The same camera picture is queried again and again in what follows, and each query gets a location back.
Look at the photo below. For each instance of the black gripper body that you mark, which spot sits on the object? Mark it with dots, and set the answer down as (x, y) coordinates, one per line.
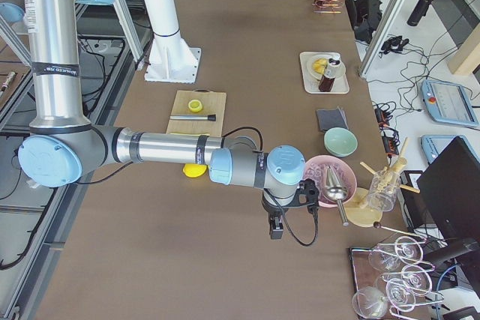
(272, 209)

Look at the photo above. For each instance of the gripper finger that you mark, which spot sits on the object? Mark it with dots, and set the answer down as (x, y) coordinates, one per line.
(275, 228)

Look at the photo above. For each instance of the braided donut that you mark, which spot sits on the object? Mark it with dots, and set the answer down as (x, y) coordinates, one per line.
(320, 65)

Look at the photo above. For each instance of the white round plate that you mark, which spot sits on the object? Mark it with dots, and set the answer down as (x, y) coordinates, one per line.
(315, 57)

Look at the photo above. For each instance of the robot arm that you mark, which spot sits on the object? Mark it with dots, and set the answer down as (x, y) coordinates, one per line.
(64, 144)

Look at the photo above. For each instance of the cream rectangular tray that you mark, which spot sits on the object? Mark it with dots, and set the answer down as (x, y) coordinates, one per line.
(310, 84)

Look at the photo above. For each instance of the dark tea bottle on tray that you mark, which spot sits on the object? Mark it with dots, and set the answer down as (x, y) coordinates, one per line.
(328, 77)

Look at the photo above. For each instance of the pink bowl with ice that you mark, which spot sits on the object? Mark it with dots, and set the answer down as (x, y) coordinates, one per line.
(315, 169)

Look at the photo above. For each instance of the metal scoop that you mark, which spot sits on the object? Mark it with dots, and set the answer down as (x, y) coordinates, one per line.
(335, 191)

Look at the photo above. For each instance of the green bowl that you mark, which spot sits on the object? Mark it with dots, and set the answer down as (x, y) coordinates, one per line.
(340, 142)

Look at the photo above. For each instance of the wooden mug tree stand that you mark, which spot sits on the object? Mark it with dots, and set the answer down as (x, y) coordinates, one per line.
(357, 211)

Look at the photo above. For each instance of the clear glass mug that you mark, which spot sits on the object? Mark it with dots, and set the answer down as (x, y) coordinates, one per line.
(382, 194)

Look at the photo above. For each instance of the grey folded cloth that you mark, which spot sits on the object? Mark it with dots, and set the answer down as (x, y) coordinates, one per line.
(331, 118)

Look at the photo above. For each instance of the yellow lemon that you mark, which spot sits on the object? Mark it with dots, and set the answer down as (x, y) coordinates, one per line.
(194, 170)

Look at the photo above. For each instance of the wine glass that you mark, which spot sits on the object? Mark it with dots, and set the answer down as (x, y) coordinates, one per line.
(370, 303)
(400, 297)
(415, 278)
(392, 256)

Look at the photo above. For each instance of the wooden cutting board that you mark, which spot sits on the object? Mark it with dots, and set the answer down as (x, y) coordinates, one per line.
(204, 111)

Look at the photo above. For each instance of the blue teach pendant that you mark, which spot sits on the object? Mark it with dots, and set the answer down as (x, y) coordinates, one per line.
(447, 102)
(433, 145)

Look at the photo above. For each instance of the yellow plastic knife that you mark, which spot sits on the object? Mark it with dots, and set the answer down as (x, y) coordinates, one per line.
(188, 134)

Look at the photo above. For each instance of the half lemon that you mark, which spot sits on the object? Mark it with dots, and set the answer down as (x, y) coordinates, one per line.
(195, 105)

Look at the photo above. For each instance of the black monitor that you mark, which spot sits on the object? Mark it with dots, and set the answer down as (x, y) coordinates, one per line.
(450, 189)

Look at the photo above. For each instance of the black thermos bottle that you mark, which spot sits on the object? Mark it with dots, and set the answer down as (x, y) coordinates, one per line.
(418, 12)

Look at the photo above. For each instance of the copper wire bottle rack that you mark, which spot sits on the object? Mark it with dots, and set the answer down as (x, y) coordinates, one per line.
(327, 6)

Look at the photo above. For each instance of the aluminium frame post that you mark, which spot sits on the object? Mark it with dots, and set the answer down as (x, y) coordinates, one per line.
(392, 10)

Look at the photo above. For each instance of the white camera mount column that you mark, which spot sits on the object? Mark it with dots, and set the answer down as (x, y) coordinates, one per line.
(170, 58)

